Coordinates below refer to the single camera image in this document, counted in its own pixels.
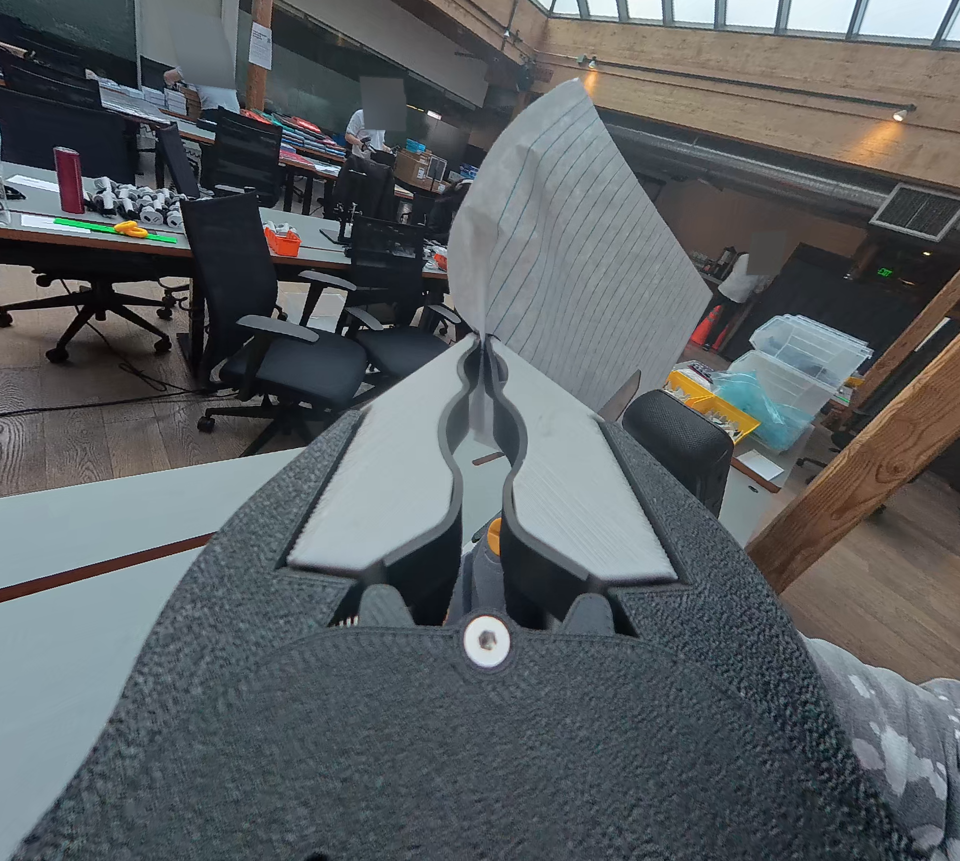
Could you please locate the red bottle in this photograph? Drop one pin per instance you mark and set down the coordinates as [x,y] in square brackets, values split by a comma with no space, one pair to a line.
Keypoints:
[69,180]

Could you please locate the grey and yellow scissors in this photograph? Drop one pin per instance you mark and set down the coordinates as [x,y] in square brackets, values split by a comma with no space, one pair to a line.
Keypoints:
[480,576]

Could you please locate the clear storage bins stack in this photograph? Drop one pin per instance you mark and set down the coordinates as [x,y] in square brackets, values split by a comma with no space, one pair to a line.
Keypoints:
[810,351]

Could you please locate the teal plastic bag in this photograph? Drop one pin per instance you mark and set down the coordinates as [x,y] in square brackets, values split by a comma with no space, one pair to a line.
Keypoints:
[765,411]

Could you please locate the green ruler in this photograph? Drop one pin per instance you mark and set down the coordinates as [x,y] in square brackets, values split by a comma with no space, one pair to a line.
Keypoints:
[112,231]

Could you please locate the orange traffic cone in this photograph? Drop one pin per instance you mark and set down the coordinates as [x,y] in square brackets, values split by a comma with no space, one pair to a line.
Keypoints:
[705,328]

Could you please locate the wall vent grille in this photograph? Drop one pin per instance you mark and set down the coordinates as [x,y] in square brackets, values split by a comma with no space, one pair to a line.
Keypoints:
[919,212]

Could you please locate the wooden post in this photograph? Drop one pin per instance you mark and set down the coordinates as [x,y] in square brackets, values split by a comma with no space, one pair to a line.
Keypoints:
[862,471]

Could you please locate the wooden table with black legs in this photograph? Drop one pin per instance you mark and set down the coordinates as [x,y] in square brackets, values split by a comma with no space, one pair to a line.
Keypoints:
[45,231]

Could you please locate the orange parts bin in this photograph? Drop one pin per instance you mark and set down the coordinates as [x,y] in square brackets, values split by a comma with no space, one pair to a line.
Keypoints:
[283,242]

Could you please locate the wooden beam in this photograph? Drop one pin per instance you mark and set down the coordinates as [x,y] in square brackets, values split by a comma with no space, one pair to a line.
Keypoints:
[911,343]

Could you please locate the lined paper sheet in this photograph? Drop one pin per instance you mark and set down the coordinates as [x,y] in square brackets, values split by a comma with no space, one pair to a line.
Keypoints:
[570,238]

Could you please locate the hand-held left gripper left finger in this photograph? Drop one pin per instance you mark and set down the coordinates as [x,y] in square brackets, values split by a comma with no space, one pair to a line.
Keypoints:
[375,493]

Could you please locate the black mesh office chair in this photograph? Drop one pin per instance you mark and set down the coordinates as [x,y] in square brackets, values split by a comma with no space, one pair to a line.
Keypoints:
[277,343]

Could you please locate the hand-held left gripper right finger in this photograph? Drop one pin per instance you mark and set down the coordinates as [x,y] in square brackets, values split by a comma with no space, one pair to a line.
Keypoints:
[592,501]

